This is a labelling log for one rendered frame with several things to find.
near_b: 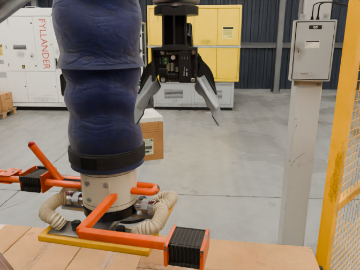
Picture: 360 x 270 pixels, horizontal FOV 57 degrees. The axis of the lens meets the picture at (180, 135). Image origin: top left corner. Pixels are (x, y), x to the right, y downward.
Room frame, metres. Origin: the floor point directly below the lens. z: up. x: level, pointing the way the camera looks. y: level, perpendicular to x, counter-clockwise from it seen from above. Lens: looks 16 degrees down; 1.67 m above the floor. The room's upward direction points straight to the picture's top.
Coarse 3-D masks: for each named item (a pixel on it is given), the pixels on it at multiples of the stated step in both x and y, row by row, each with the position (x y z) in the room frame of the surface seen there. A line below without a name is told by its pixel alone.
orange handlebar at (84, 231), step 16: (0, 176) 1.00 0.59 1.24; (16, 176) 1.00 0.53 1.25; (64, 176) 1.00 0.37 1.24; (144, 192) 0.89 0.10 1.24; (96, 208) 0.78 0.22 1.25; (80, 224) 0.70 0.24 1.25; (96, 240) 0.66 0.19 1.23; (112, 240) 0.65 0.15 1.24; (128, 240) 0.64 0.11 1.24; (144, 240) 0.64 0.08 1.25; (160, 240) 0.63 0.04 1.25
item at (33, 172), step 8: (32, 168) 1.03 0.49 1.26; (40, 168) 1.05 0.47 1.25; (56, 168) 1.03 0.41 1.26; (24, 176) 0.96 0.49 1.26; (32, 176) 0.98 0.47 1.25; (40, 176) 0.95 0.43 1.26; (48, 176) 0.98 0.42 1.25; (24, 184) 0.97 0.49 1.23; (32, 184) 0.96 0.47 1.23; (40, 184) 0.95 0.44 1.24
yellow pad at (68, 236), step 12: (48, 228) 0.88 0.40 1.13; (72, 228) 0.86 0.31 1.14; (120, 228) 0.83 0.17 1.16; (132, 228) 0.88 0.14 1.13; (48, 240) 0.83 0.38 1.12; (60, 240) 0.83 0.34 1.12; (72, 240) 0.82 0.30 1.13; (84, 240) 0.82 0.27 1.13; (120, 252) 0.78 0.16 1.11; (132, 252) 0.78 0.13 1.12; (144, 252) 0.77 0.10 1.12
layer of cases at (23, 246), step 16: (0, 224) 1.87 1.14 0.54; (0, 240) 1.70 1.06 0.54; (16, 240) 1.70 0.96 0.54; (32, 240) 1.70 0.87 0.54; (16, 256) 1.55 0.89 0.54; (32, 256) 1.55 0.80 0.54; (48, 256) 1.55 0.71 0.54; (64, 256) 1.55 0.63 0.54; (80, 256) 1.55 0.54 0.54; (96, 256) 1.55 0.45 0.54; (112, 256) 1.55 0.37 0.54; (128, 256) 1.55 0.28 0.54
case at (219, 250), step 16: (224, 240) 1.09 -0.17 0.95; (144, 256) 0.99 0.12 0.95; (160, 256) 0.99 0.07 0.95; (208, 256) 0.99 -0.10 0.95; (224, 256) 0.99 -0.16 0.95; (240, 256) 0.99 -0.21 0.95; (256, 256) 0.99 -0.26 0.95; (272, 256) 0.99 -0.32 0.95; (288, 256) 0.99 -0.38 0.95; (304, 256) 0.99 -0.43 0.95
